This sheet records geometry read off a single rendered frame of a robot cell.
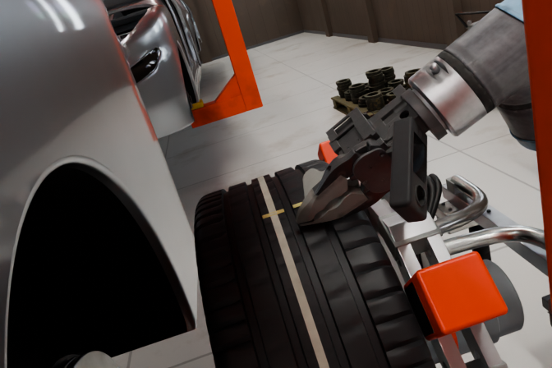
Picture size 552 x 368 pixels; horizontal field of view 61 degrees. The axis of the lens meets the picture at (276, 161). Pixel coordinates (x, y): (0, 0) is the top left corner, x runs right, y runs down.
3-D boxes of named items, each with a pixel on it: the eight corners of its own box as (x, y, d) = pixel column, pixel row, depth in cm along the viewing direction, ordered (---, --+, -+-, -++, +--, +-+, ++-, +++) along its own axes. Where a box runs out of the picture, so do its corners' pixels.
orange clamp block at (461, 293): (401, 286, 59) (414, 270, 51) (458, 266, 59) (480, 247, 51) (425, 342, 56) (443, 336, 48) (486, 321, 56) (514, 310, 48)
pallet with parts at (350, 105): (392, 88, 564) (385, 55, 551) (441, 105, 454) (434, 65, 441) (332, 108, 557) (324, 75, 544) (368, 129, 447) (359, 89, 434)
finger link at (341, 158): (326, 198, 59) (379, 156, 57) (330, 208, 58) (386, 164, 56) (304, 180, 57) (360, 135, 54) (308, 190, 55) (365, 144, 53)
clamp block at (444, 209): (436, 225, 99) (433, 203, 98) (476, 211, 100) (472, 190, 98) (448, 236, 94) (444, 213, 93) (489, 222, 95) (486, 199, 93)
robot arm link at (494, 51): (598, 59, 51) (575, -7, 45) (500, 131, 54) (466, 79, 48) (540, 27, 58) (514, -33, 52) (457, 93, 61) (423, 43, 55)
